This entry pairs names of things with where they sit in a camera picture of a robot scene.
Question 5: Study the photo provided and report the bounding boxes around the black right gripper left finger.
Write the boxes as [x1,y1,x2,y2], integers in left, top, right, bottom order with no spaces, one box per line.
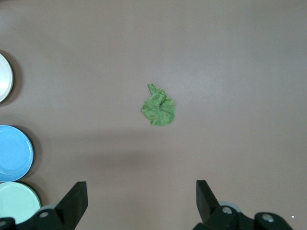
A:
[16,181,88,230]

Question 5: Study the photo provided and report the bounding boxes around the beige plate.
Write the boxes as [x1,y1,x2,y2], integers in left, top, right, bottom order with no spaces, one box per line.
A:
[0,53,14,104]

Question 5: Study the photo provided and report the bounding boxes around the blue plate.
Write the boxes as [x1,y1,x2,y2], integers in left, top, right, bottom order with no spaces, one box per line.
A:
[0,125,35,182]

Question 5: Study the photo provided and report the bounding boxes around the light green plate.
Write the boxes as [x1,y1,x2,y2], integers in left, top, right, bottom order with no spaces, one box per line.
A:
[0,182,42,226]

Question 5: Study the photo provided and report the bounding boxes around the brown table cover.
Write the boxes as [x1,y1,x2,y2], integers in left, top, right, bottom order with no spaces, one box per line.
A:
[0,0,307,230]

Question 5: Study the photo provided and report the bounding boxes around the green lettuce leaf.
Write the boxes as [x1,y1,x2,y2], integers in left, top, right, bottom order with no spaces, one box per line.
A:
[140,82,177,127]

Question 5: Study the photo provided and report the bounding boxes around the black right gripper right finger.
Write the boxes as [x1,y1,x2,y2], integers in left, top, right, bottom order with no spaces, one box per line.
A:
[192,179,255,230]

